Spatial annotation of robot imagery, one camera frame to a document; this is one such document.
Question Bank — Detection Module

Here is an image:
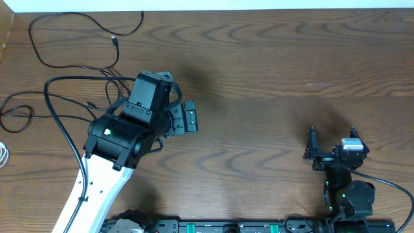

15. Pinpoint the wooden side panel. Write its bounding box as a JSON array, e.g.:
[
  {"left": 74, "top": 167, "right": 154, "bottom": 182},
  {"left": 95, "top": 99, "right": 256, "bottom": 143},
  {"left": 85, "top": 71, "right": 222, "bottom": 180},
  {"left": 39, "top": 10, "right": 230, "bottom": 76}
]
[{"left": 0, "top": 0, "right": 15, "bottom": 58}]

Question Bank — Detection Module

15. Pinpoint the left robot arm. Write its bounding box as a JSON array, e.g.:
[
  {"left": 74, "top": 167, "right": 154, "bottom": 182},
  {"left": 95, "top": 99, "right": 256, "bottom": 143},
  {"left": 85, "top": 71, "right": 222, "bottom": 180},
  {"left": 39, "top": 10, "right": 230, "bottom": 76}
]
[{"left": 53, "top": 71, "right": 198, "bottom": 232}]

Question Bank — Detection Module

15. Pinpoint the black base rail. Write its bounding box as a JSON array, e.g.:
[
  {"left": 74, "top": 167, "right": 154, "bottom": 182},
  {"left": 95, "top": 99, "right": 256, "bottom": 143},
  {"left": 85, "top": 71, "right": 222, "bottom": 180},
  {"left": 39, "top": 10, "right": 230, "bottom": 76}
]
[{"left": 98, "top": 210, "right": 396, "bottom": 233}]

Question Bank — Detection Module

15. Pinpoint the white cable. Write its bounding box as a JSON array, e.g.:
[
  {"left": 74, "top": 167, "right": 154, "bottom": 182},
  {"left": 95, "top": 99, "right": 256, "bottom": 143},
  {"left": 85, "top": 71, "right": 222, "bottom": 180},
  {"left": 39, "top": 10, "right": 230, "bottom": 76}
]
[{"left": 0, "top": 141, "right": 10, "bottom": 169}]

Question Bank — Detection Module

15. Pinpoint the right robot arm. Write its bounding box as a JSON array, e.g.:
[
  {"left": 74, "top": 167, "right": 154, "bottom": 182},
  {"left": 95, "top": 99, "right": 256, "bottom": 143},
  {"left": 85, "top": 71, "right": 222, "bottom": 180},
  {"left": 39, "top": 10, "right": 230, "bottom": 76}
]
[{"left": 303, "top": 127, "right": 375, "bottom": 232}]

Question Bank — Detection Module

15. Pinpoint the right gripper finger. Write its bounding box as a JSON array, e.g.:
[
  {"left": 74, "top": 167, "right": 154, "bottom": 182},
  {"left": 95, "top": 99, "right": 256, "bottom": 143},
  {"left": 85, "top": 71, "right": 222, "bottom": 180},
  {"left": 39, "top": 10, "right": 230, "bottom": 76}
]
[
  {"left": 349, "top": 126, "right": 364, "bottom": 145},
  {"left": 303, "top": 126, "right": 320, "bottom": 160}
]

